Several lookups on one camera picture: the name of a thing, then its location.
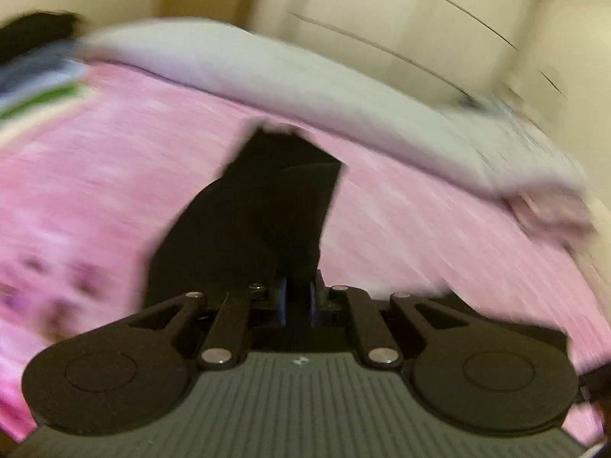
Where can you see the folded clothes pile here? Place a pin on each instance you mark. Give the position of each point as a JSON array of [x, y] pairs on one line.
[[33, 76]]

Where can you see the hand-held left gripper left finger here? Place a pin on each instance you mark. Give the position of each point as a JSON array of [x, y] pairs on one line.
[[280, 303]]

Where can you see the cream wardrobe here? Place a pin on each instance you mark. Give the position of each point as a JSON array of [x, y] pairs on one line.
[[405, 9]]

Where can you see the black garment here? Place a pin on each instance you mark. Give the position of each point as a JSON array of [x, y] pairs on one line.
[[257, 200]]

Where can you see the folded pink cloth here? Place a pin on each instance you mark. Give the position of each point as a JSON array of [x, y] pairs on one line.
[[553, 219]]

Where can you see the pink floral blanket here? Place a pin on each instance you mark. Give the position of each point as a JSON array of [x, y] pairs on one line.
[[119, 176]]

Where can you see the striped grey duvet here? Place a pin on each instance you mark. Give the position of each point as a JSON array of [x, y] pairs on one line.
[[286, 71]]

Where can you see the dark cloth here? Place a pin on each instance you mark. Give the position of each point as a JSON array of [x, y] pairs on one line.
[[33, 33]]

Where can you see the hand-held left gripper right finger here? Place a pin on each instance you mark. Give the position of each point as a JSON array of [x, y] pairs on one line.
[[313, 305]]

